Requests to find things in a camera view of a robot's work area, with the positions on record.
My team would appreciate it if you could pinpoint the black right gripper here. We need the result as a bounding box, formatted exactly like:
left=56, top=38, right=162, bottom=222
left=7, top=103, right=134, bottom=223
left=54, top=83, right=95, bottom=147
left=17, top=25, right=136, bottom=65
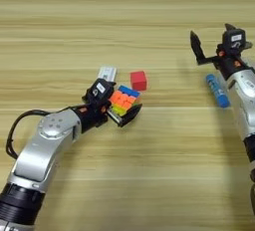
left=189, top=23, right=253, bottom=81

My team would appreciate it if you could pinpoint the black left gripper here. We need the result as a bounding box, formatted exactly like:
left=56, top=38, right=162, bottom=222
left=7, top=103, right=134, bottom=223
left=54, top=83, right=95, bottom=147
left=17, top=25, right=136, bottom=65
left=78, top=97, right=143, bottom=133

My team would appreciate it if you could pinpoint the multicoloured puzzle cube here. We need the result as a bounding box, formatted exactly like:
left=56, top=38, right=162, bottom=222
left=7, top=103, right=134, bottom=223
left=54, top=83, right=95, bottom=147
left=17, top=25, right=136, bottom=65
left=109, top=85, right=141, bottom=117

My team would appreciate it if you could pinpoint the red cube block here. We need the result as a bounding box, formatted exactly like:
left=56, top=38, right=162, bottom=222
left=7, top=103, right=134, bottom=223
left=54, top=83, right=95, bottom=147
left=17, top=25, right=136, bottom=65
left=129, top=70, right=148, bottom=92

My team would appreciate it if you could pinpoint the white rectangular eraser block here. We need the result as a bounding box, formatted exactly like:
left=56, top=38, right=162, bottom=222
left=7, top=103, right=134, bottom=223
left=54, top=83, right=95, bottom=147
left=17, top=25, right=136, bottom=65
left=98, top=65, right=118, bottom=84

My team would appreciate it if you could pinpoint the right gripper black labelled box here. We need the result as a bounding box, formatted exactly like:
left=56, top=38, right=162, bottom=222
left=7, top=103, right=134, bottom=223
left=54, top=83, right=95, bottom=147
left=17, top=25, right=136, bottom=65
left=221, top=29, right=247, bottom=55

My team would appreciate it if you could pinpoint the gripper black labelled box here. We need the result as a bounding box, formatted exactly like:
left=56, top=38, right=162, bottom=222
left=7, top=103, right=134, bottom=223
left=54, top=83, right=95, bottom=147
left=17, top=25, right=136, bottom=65
left=221, top=29, right=247, bottom=55
left=87, top=78, right=117, bottom=107

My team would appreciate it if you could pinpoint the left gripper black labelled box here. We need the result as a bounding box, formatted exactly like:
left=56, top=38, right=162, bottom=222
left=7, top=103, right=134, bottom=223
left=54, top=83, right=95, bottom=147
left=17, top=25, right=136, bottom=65
left=87, top=78, right=117, bottom=107

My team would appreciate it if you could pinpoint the blue glue stick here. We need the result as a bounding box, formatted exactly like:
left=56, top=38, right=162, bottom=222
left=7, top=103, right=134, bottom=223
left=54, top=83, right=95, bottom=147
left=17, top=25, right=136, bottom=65
left=205, top=73, right=231, bottom=109

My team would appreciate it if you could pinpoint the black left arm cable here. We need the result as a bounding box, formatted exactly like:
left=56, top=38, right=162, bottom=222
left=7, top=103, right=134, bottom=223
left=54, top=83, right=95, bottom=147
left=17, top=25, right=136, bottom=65
left=5, top=107, right=73, bottom=161

